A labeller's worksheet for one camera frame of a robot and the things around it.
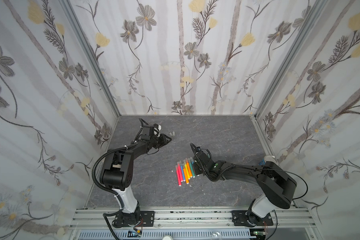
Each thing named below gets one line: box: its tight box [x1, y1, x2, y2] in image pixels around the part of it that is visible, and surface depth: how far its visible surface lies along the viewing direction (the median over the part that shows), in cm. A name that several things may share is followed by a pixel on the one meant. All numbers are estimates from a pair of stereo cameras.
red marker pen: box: [177, 163, 183, 182], surface depth 90 cm
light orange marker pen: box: [183, 168, 189, 185], surface depth 90 cm
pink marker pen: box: [176, 166, 182, 187], surface depth 88 cm
